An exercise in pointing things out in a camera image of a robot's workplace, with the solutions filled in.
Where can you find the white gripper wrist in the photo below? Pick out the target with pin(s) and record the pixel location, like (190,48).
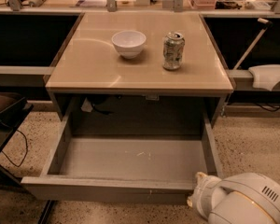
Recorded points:
(204,192)

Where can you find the grey top drawer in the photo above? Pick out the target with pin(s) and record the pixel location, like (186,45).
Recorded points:
(130,150)

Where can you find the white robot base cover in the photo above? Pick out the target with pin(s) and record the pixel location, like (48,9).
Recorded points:
(265,76)

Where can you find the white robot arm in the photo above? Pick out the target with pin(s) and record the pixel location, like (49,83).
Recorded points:
(248,198)

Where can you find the grey drawer cabinet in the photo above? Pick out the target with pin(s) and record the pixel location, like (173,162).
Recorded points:
(90,63)

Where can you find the crumpled silver soda can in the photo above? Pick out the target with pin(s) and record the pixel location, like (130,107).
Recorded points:
(173,45)

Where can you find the white stick with tip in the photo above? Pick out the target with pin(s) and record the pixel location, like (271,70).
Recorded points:
(266,25)

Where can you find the white bowl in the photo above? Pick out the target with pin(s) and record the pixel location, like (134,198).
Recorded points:
(129,43)

